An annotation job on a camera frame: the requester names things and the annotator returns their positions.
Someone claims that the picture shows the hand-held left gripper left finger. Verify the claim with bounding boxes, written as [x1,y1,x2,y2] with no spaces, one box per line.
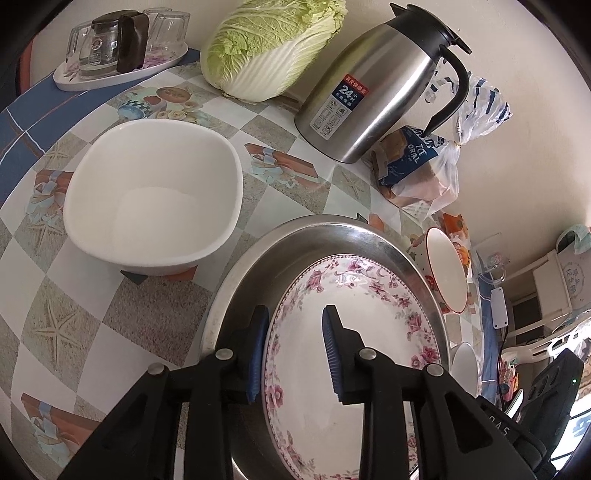
[58,305,271,480]

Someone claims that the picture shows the white oval tray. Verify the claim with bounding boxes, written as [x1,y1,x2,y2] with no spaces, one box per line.
[53,39,189,92]

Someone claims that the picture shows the clear glass cup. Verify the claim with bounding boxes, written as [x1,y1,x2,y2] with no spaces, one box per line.
[471,235,511,284]

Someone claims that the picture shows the bagged sliced bread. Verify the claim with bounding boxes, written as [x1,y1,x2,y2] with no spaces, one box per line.
[372,69,513,215]

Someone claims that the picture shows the small white floral bowl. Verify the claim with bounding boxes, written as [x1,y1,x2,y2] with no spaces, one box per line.
[450,342,478,398]

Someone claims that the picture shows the stainless steel thermos jug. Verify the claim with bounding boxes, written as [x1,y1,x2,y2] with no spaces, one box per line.
[294,2,472,164]

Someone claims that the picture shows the glass teapot with dark handle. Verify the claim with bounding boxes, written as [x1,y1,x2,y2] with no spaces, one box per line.
[78,11,151,77]

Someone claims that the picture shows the large stainless steel basin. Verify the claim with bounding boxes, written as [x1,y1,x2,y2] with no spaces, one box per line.
[199,213,451,480]

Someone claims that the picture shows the white square bowl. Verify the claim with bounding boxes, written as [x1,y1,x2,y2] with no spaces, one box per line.
[63,119,244,276]

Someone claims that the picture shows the napa cabbage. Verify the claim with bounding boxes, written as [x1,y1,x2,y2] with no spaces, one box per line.
[199,0,348,102]

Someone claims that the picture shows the strawberry print bowl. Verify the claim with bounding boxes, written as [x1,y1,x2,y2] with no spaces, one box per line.
[406,226,469,315]

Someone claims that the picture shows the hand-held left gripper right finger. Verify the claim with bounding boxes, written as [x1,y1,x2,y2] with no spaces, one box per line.
[322,304,527,480]

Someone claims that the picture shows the white furniture frame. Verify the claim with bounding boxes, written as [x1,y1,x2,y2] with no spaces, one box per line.
[505,224,591,361]

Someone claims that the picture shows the round pink floral plate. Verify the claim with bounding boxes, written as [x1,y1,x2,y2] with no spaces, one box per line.
[261,256,441,480]

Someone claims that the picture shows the white rectangular device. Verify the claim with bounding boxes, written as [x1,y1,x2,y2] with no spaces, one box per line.
[491,287,509,329]

